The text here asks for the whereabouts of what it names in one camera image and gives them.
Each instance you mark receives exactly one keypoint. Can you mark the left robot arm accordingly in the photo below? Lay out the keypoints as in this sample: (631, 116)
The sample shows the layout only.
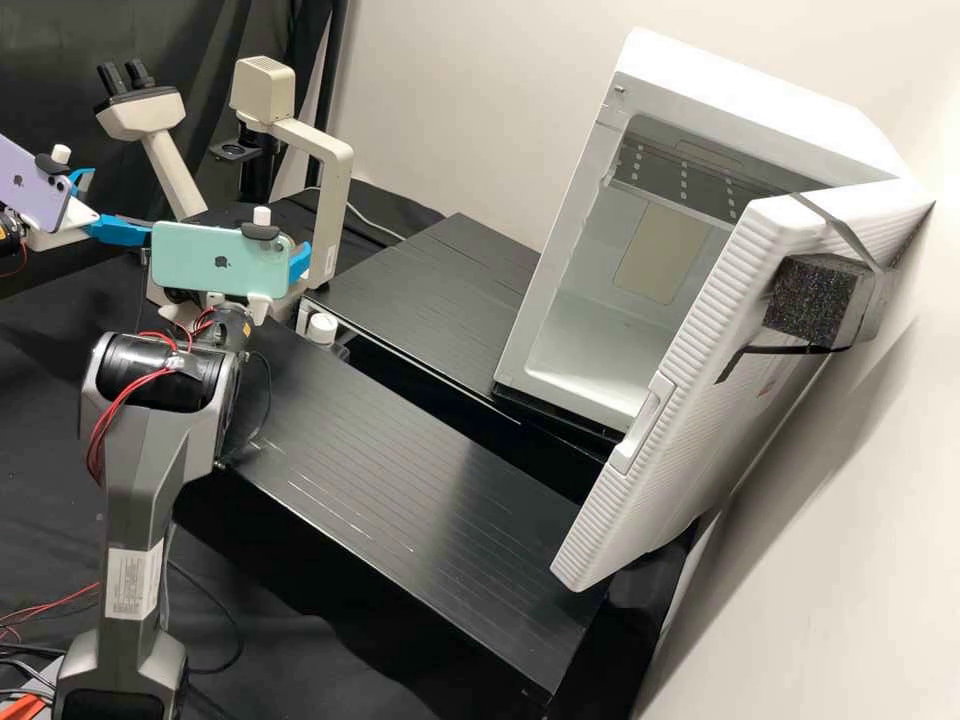
(9, 232)

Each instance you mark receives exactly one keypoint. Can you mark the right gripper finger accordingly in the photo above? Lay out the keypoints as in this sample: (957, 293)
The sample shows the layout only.
(302, 259)

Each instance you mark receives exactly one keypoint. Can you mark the left wrist camera phone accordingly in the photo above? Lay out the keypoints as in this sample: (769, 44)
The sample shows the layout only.
(34, 184)

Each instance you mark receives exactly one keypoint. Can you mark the wrist camera phone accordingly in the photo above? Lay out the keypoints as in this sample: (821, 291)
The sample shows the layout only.
(217, 262)
(34, 184)

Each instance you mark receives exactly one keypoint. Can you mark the right wrist camera phone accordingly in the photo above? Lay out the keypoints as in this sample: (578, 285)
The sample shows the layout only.
(217, 262)

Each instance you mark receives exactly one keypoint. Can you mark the black platform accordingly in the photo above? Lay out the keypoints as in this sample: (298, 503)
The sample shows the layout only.
(420, 322)
(480, 247)
(412, 487)

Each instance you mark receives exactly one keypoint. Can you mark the incubator door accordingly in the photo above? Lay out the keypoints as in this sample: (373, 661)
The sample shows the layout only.
(675, 450)

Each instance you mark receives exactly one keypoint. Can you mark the white-capped bottle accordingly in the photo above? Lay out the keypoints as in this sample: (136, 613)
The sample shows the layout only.
(324, 325)

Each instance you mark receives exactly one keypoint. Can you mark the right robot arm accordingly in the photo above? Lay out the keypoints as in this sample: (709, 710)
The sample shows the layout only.
(139, 465)

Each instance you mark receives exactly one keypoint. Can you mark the white incubator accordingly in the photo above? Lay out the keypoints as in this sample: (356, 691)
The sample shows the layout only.
(750, 105)

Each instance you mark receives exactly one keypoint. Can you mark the cream microscope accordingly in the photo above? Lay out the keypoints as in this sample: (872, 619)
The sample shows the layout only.
(330, 187)

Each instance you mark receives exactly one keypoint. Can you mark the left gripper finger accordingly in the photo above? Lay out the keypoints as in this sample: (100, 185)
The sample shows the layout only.
(84, 180)
(120, 229)

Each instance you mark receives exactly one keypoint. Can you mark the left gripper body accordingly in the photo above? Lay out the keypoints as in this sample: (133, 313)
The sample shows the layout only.
(60, 238)

